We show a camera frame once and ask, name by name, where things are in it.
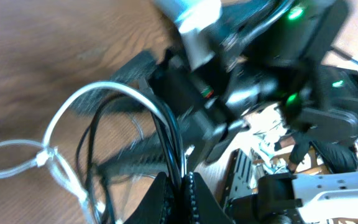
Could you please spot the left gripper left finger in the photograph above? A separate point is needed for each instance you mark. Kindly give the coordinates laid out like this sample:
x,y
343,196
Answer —
x,y
158,205

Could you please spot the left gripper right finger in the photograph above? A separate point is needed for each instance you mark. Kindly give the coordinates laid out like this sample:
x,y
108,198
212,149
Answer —
x,y
199,203

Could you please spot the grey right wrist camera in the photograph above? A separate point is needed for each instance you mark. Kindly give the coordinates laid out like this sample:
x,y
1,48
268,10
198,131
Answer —
x,y
190,17

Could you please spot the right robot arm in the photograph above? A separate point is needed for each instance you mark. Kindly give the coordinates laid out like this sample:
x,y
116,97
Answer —
x,y
231,60

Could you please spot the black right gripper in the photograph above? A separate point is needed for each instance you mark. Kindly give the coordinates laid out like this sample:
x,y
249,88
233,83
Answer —
x,y
208,103

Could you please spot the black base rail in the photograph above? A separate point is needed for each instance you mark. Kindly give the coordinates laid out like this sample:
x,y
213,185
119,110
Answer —
x,y
238,178

